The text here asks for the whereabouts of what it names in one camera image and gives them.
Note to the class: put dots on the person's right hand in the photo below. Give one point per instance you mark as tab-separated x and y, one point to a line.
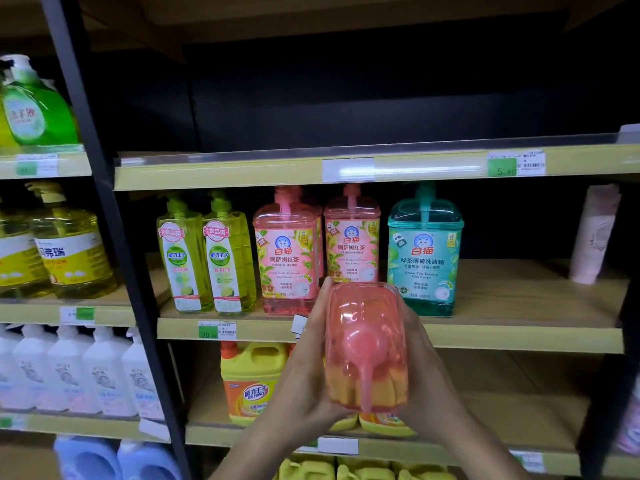
430	394

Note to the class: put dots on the person's left hand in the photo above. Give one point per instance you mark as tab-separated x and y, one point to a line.
300	384

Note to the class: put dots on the teal green detergent bottle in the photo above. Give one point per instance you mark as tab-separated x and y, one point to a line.
425	264

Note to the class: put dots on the slim green dish soap bottle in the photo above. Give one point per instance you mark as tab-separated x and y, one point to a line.
182	264

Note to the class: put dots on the yellow dish soap pump bottle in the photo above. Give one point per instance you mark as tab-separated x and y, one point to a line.
20	259
75	259

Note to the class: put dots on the plain white label card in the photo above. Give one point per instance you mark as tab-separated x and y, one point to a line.
299	325
154	430

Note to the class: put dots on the green white price tag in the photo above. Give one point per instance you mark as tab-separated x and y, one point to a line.
516	164
77	315
37	165
309	444
12	422
217	330
527	462

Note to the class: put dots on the light blue detergent jug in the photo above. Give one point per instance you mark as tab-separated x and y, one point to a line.
147	462
87	459

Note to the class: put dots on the pale purple white pack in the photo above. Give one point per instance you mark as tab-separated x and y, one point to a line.
629	419

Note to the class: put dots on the blank white shelf label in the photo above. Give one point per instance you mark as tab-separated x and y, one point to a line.
348	170
629	133

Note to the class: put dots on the round green hand wash bottle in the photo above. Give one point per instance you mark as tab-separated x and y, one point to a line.
40	114

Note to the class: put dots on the wooden shelf rack black frame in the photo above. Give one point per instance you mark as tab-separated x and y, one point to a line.
535	294

